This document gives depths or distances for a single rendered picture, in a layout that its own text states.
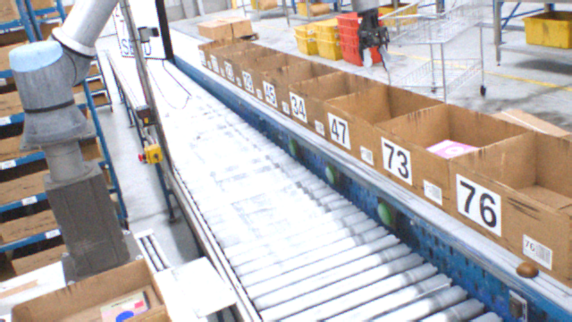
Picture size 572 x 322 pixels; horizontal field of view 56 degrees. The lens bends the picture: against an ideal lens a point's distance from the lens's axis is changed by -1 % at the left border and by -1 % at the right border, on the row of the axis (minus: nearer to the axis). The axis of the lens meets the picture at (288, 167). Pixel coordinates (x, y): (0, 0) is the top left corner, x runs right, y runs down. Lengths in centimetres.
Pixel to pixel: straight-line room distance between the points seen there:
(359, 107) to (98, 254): 112
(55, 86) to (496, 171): 128
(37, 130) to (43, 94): 11
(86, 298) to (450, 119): 129
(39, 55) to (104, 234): 59
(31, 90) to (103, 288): 61
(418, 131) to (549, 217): 75
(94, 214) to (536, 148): 134
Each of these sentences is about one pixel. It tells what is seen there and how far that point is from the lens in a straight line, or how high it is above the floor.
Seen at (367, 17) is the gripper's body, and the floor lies 137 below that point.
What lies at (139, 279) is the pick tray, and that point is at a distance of 171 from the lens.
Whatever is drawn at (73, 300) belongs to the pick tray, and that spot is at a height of 80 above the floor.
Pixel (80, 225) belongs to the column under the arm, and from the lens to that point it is 183.
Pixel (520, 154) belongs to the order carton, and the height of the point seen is 99.
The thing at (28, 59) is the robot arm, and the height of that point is 146.
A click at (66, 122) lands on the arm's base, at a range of 174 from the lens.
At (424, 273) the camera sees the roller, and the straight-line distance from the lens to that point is 155.
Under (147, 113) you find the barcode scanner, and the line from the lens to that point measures 243.
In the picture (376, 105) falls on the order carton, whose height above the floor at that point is 98.
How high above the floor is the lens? 162
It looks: 22 degrees down
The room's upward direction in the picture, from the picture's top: 11 degrees counter-clockwise
